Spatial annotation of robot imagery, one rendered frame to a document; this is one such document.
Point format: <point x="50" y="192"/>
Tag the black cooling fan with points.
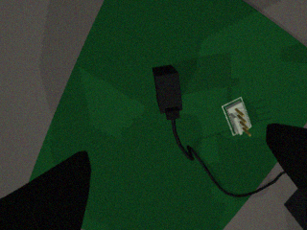
<point x="297" y="206"/>

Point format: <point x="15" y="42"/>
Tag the black plug with cable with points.
<point x="168" y="96"/>

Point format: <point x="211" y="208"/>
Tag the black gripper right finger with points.
<point x="289" y="146"/>

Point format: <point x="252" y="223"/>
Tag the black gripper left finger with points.
<point x="56" y="200"/>

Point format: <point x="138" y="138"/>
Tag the green circuit board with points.
<point x="238" y="73"/>

